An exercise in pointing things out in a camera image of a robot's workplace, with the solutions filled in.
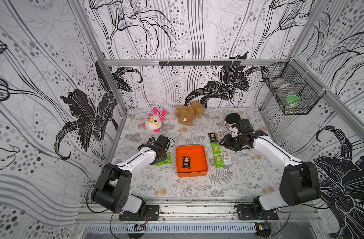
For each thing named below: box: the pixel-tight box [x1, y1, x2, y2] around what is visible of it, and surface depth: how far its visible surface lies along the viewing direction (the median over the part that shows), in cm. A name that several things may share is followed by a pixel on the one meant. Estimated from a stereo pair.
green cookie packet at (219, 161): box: [213, 155, 225, 169], surface depth 92 cm
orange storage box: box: [176, 144, 208, 178], surface depth 93 cm
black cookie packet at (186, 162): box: [182, 156, 191, 169], surface depth 91 cm
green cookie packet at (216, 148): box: [210, 142, 222, 155], surface depth 97 cm
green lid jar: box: [284, 94, 302, 113], surface depth 80 cm
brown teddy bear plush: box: [175, 101, 206, 126], surface depth 107 cm
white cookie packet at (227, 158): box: [223, 151, 233, 165], surface depth 92 cm
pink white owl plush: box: [142, 108, 168, 133], surface depth 106 cm
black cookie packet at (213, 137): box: [207, 132, 218, 143], surface depth 103 cm
